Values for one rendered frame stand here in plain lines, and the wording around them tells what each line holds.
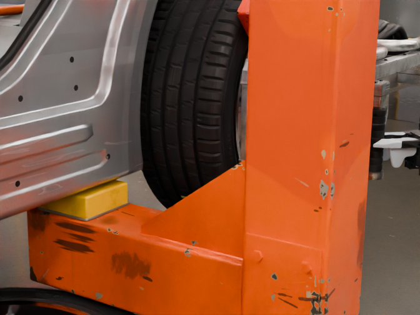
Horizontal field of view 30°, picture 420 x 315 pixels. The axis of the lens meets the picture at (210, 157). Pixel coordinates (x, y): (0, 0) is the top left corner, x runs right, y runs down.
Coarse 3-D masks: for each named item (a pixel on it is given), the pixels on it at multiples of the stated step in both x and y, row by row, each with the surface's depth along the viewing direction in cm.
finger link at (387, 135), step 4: (388, 132) 166; (392, 132) 166; (396, 132) 166; (400, 132) 166; (384, 136) 164; (388, 136) 164; (392, 136) 164; (396, 136) 164; (400, 136) 164; (404, 136) 165; (384, 148) 166; (384, 152) 166; (388, 152) 166; (384, 156) 166; (388, 156) 167; (384, 160) 167
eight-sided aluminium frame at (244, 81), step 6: (246, 60) 165; (246, 66) 164; (246, 72) 164; (246, 78) 164; (246, 84) 164; (246, 90) 165; (246, 96) 165; (246, 102) 165; (246, 108) 166; (246, 114) 166; (240, 150) 169; (240, 156) 169
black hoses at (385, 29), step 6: (378, 24) 187; (384, 24) 187; (390, 24) 186; (378, 30) 186; (384, 30) 186; (390, 30) 185; (396, 30) 186; (402, 30) 188; (378, 36) 185; (384, 36) 185; (390, 36) 185; (396, 36) 190; (402, 36) 190; (390, 54) 194; (396, 54) 193
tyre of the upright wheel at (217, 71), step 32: (192, 0) 175; (224, 0) 170; (160, 32) 173; (192, 32) 169; (224, 32) 165; (160, 64) 171; (192, 64) 166; (224, 64) 163; (160, 96) 170; (192, 96) 166; (224, 96) 165; (160, 128) 172; (192, 128) 167; (224, 128) 166; (160, 160) 176; (192, 160) 170; (224, 160) 168; (160, 192) 185
